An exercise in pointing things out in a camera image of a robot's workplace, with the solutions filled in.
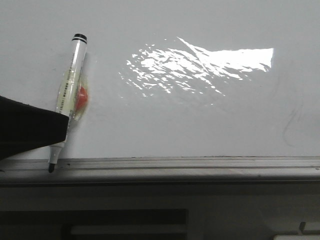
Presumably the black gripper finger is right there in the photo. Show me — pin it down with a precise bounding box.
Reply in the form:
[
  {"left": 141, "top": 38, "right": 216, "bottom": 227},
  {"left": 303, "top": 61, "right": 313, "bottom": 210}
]
[{"left": 0, "top": 96, "right": 69, "bottom": 160}]

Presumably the white black whiteboard marker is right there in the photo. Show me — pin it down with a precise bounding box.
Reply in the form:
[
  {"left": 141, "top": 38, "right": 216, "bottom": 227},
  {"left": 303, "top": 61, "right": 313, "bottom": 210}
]
[{"left": 47, "top": 33, "right": 90, "bottom": 173}]

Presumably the grey slotted base panel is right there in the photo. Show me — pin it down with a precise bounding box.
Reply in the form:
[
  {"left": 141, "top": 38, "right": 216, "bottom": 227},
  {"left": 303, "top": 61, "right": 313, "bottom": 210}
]
[{"left": 0, "top": 182, "right": 320, "bottom": 240}]

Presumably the white box at corner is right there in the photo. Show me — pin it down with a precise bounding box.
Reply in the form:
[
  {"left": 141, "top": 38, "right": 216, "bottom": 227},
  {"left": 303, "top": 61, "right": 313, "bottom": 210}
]
[{"left": 273, "top": 234, "right": 320, "bottom": 240}]

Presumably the white whiteboard with aluminium frame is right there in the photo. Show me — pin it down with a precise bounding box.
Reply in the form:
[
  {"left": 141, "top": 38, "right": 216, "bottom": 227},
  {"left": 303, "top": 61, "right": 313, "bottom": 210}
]
[{"left": 0, "top": 0, "right": 320, "bottom": 185}]

